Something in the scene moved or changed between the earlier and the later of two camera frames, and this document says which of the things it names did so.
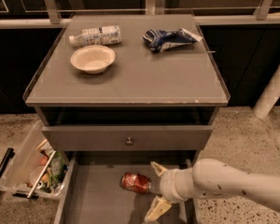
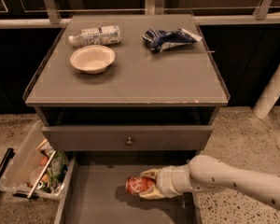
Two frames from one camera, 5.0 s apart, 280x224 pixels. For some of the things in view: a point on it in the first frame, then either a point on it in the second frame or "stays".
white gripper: (167, 184) to (165, 181)
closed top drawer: (128, 138) stays
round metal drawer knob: (129, 142) stays
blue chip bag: (158, 40) stays
